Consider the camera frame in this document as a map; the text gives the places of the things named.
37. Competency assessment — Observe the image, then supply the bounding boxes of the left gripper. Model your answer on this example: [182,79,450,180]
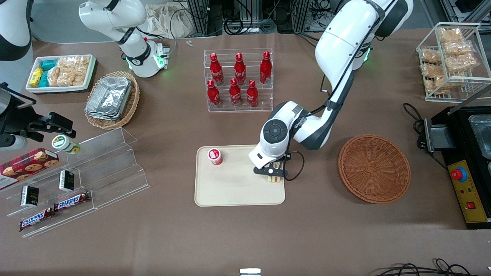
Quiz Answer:
[248,143,289,179]

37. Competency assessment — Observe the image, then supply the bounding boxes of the bagged fried snack pack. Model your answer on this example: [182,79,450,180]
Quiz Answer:
[443,40,473,56]
[420,48,442,64]
[438,28,463,43]
[445,54,478,74]
[421,63,442,78]
[424,76,446,95]

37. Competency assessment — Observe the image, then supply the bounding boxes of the aluminium frame post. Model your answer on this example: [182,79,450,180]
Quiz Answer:
[186,0,210,37]
[293,0,311,33]

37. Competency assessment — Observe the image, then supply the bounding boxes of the round brown wicker basket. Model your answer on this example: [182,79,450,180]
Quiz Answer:
[338,134,412,204]

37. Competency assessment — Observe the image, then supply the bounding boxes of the black appliance with glass tray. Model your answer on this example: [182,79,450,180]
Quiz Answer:
[424,82,491,162]

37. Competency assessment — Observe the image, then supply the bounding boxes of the small black box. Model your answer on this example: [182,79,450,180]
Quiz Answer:
[59,170,75,192]
[20,186,40,208]

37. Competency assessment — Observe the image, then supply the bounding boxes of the white wire basket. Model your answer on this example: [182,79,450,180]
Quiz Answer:
[416,22,491,103]

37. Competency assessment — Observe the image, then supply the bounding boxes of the green lidded cup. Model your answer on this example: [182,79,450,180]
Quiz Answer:
[51,135,81,155]

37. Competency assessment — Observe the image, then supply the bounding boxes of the black yellow control box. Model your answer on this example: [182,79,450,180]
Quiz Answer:
[448,159,490,230]

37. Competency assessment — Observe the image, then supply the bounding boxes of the clear acrylic step shelf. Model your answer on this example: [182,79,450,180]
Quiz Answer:
[0,127,151,239]

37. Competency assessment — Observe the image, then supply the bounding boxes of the beige plastic tray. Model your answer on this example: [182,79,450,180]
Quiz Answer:
[194,144,286,207]

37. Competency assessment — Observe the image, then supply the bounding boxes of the black power cable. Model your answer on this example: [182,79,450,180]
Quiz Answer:
[403,103,427,149]

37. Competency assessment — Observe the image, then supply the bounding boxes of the red tartan cookie box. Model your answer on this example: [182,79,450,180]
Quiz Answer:
[0,148,60,191]

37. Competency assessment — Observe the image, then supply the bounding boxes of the red lidded cup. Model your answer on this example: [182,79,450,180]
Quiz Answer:
[208,148,224,166]

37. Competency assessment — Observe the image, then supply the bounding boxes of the yellow snack packet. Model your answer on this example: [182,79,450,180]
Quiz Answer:
[30,67,44,87]

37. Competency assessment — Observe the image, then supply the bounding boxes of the snickers bar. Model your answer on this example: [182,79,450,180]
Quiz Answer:
[19,207,54,232]
[54,191,91,212]

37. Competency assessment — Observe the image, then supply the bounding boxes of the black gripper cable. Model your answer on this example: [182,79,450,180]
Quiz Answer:
[285,151,306,181]

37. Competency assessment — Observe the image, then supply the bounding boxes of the beige cloth bag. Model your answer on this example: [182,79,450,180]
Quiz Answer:
[145,3,193,39]

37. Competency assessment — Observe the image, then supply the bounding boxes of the stack of foil trays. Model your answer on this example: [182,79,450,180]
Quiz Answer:
[85,76,133,121]

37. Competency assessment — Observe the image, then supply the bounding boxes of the coiled black cable bundle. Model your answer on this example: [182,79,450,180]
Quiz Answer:
[224,17,277,34]

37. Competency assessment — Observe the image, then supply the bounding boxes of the white rectangular snack tray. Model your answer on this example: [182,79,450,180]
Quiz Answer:
[25,54,97,94]

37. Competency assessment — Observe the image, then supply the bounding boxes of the triangular sandwich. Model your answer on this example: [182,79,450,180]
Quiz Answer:
[267,163,287,183]

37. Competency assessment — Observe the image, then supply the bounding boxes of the red cola bottle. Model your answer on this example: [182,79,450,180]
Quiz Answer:
[207,79,222,108]
[259,51,273,85]
[209,53,224,86]
[246,80,259,108]
[229,78,243,107]
[234,53,247,85]

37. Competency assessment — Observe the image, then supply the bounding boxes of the oval light wicker basket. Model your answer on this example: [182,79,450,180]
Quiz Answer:
[84,71,140,130]

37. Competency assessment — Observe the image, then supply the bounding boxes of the black floor cable bundle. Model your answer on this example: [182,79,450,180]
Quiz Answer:
[374,258,478,276]

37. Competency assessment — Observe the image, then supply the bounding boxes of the clear acrylic bottle rack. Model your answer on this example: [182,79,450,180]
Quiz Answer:
[204,48,274,113]

